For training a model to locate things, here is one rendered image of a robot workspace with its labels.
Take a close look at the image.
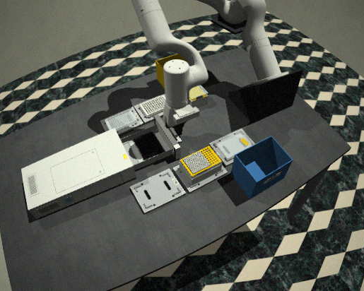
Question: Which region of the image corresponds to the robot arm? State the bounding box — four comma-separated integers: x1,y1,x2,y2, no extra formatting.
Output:
131,0,289,125

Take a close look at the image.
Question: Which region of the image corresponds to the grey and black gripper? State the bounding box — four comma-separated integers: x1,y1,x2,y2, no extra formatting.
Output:
163,102,187,136

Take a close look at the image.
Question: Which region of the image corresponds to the dark blue open bin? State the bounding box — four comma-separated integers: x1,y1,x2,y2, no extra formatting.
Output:
230,136,293,199

